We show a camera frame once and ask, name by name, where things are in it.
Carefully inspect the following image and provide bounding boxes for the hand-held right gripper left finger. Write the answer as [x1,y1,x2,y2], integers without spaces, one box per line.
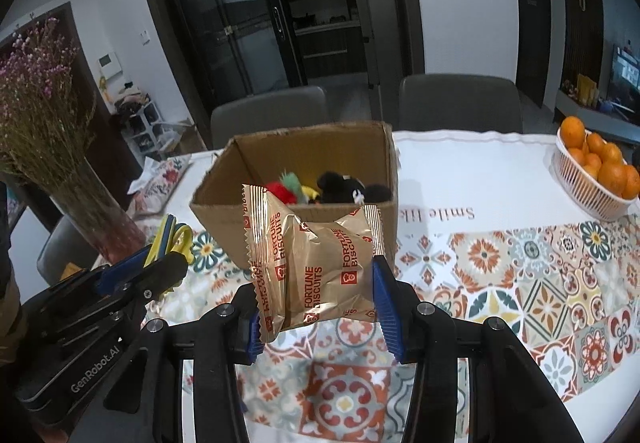
[135,285,266,443]

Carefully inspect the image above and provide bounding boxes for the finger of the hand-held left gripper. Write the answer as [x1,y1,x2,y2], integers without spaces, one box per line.
[97,245,163,296]
[125,253,188,311]

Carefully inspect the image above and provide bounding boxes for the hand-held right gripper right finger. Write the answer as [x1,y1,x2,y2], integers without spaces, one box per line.
[371,254,586,443]

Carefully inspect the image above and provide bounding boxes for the yellow and blue soft toy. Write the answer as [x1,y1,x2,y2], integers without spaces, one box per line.
[142,215,196,269]

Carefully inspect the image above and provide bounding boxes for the cardboard box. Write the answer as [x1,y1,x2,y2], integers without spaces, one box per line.
[189,120,399,274]

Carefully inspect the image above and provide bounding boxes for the gold biscuit packet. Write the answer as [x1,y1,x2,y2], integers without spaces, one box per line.
[241,184,385,343]

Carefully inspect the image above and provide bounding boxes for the black mouse plush toy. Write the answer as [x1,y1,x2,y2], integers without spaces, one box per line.
[315,170,393,204]

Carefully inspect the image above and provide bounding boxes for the red plush toy green bow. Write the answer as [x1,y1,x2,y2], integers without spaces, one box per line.
[264,171,321,204]

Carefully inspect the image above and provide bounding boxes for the grey dining chair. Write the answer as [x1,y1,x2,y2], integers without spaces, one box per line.
[210,85,328,151]
[36,214,101,286]
[398,74,524,134]

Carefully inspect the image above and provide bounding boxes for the floral printed cloth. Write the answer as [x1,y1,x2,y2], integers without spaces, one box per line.
[127,153,193,211]

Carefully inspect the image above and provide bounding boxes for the glass vase with dried flowers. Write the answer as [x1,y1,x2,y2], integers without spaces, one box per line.
[0,3,143,234]

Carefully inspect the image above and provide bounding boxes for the shoe rack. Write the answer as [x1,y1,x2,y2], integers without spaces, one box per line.
[112,90,193,158]

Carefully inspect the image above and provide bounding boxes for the white plastic basket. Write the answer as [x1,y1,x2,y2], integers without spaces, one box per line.
[552,128,640,221]

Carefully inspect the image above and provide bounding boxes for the pile of oranges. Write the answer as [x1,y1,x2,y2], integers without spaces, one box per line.
[559,115,640,200]

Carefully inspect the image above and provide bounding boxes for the sliding glass door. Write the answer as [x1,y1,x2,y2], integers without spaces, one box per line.
[160,0,306,124]

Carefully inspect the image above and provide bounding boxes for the yellow bottles on shelf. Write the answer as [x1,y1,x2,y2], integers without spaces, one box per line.
[575,73,601,108]

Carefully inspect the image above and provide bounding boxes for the dark room door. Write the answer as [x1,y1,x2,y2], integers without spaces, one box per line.
[510,0,558,108]

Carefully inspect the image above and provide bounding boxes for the lit display screen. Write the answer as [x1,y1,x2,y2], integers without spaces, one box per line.
[612,43,640,94]

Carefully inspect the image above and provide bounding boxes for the white wall intercom panel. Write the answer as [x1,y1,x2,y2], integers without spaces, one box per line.
[97,52,122,80]

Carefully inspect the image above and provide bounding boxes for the dark cabinet with long handles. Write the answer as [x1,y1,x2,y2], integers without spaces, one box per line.
[555,0,616,88]

